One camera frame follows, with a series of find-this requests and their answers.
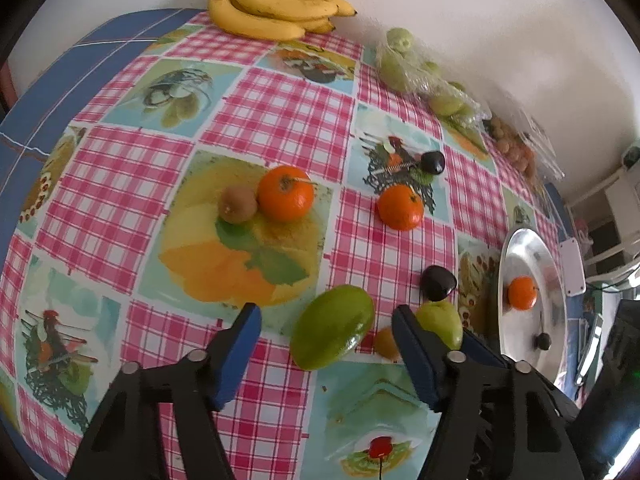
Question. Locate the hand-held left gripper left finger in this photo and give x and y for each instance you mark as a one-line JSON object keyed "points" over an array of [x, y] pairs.
{"points": [[239, 355]]}

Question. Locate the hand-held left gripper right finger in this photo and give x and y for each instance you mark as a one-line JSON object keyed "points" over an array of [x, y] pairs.
{"points": [[415, 355]]}

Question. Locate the brown longan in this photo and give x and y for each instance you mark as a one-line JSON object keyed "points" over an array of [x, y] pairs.
{"points": [[386, 342], [237, 205]]}

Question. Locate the pale green jujube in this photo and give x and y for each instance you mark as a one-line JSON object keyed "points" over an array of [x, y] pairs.
{"points": [[442, 322]]}

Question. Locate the dark heart-shaped cherry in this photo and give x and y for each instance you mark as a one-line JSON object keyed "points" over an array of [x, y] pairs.
{"points": [[438, 282]]}

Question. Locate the dark cherry with stem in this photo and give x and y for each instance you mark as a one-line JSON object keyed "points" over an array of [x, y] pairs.
{"points": [[543, 341]]}

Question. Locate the orange tangerine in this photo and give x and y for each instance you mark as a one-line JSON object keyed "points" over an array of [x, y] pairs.
{"points": [[285, 194], [522, 292], [400, 206]]}

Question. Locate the round metal bowl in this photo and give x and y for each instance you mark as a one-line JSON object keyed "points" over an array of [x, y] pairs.
{"points": [[530, 255]]}

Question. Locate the phone in holder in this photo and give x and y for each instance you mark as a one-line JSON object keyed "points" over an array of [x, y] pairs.
{"points": [[594, 332]]}

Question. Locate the white power adapter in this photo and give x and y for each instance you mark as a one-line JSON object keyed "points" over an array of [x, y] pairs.
{"points": [[572, 267]]}

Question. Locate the pink cloth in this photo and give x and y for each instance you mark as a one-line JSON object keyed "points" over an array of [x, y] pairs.
{"points": [[582, 227]]}

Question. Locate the white wooden chair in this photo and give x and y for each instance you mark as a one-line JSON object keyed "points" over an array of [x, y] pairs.
{"points": [[612, 185]]}

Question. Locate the pile of brown longans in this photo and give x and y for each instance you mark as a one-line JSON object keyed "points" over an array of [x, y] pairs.
{"points": [[510, 147]]}

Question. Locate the clear plastic box with label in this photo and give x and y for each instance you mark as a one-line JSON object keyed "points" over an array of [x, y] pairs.
{"points": [[542, 147]]}

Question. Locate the pile of green jujubes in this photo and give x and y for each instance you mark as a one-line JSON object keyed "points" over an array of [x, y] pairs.
{"points": [[400, 67]]}

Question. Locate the yellow banana bunch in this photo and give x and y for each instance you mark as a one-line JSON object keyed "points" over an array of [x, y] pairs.
{"points": [[270, 10]]}

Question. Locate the brown wooden chair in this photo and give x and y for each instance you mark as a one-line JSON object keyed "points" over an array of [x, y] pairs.
{"points": [[6, 85]]}

